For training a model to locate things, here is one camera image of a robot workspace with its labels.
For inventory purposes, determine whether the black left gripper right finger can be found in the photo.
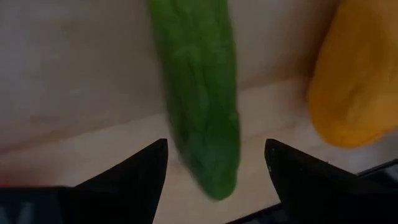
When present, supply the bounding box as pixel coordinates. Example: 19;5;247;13
264;138;398;224

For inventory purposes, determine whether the green cucumber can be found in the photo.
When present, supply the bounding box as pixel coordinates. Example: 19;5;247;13
147;0;242;202

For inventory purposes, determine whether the yellow bell pepper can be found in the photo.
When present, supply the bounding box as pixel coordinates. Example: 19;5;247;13
305;0;398;149

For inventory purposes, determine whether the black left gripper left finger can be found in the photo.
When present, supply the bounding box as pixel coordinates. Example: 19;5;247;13
58;138;169;224

